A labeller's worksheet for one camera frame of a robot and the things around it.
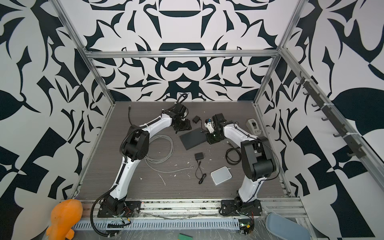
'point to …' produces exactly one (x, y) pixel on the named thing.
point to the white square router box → (220, 175)
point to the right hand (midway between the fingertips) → (210, 138)
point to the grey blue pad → (286, 229)
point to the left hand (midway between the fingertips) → (190, 125)
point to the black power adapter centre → (198, 173)
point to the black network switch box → (193, 138)
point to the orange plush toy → (65, 216)
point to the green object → (184, 237)
